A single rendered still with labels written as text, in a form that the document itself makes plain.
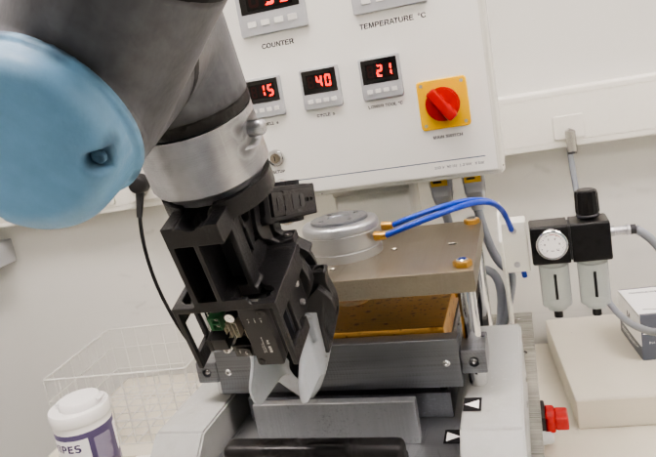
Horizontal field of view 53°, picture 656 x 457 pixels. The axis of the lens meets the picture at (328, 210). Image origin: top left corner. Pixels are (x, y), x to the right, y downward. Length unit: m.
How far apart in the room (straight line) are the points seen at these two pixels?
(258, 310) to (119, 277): 1.04
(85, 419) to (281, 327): 0.65
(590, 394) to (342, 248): 0.51
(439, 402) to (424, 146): 0.30
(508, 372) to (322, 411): 0.17
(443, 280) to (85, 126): 0.39
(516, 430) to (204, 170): 0.32
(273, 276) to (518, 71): 0.86
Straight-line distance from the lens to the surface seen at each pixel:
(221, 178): 0.38
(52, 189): 0.25
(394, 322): 0.61
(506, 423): 0.56
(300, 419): 0.61
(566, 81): 1.22
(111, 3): 0.24
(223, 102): 0.37
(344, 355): 0.60
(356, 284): 0.58
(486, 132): 0.76
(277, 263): 0.43
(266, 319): 0.41
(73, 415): 1.03
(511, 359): 0.66
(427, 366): 0.59
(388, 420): 0.59
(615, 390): 1.04
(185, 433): 0.64
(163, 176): 0.38
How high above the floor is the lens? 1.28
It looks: 11 degrees down
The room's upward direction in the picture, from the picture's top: 10 degrees counter-clockwise
